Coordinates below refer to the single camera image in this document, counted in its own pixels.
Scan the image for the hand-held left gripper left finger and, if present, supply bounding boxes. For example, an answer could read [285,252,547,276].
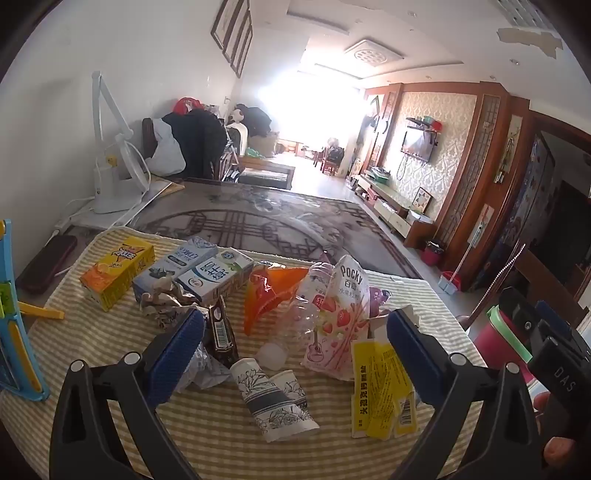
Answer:
[48,307,208,480]

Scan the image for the printed paper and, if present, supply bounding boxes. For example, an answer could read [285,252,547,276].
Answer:
[139,281,204,330]

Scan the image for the purple wrapper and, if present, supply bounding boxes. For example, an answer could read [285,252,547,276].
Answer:
[367,286,393,319]

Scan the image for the white plastic bag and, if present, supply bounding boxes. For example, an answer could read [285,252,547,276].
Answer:
[147,119,186,175]

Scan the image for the wooden sofa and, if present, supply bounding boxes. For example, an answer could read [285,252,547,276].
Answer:
[222,124,296,190]

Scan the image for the dark wooden chair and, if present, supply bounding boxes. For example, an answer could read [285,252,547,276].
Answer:
[459,240,591,361]

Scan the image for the white television cabinet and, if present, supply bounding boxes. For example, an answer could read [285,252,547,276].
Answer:
[358,173,435,250]

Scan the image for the brown drink carton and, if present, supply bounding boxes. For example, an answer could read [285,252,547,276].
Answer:
[203,295,240,370]

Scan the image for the red bin with green rim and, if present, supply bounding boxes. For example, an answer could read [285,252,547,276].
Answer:
[473,305,536,384]

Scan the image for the blue toy stand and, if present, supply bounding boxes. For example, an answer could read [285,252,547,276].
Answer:
[0,219,51,402]

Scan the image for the dark clothes pile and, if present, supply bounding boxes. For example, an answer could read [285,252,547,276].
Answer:
[161,108,229,178]

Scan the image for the blue dustpan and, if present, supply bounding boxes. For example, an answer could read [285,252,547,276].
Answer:
[438,271,465,294]

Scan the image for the blue white milk carton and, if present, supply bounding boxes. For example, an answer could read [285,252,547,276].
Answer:
[133,236,219,303]
[178,248,254,305]

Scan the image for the foil wrapper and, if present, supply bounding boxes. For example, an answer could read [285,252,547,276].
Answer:
[178,344,234,393]

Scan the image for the floral paper cup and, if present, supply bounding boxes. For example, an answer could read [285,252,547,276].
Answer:
[230,357,320,444]
[269,369,309,411]

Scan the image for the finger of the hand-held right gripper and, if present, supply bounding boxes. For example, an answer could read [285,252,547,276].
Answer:
[536,300,583,347]
[500,286,539,354]

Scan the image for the printed door curtain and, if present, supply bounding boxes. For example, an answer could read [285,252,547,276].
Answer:
[489,134,555,273]

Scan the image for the yellow plastic stick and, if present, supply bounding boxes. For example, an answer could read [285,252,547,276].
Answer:
[17,302,65,321]

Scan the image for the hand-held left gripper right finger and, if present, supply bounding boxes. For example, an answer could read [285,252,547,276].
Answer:
[387,307,541,480]

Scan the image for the small red bucket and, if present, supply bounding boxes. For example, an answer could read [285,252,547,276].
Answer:
[419,242,446,267]

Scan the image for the framed wall picture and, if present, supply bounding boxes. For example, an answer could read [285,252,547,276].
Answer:
[211,0,250,49]
[222,9,252,63]
[235,25,254,79]

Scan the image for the orange plastic wrapper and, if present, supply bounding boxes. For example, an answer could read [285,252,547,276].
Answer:
[244,265,309,335]

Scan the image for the yellow drink carton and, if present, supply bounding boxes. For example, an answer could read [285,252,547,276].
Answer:
[80,236,155,312]

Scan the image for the square ceiling light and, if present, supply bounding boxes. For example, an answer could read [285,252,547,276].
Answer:
[345,39,404,65]

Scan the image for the wall television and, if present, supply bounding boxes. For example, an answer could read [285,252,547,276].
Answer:
[401,129,437,163]

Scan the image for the small patterned picture frame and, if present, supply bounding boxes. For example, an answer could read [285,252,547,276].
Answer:
[412,187,435,215]

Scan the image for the person's right hand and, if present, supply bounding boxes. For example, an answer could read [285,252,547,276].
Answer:
[531,391,580,472]

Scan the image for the yellow cardboard box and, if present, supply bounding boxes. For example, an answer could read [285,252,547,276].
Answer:
[351,305,422,439]

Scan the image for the pink snack box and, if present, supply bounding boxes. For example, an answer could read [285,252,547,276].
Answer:
[302,255,370,381]

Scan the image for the dark red phone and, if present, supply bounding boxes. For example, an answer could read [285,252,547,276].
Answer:
[16,234,78,294]

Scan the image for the clear plastic bottle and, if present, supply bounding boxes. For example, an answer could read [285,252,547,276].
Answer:
[256,263,361,372]

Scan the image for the wall shelf with containers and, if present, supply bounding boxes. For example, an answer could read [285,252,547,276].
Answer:
[406,116,443,134]

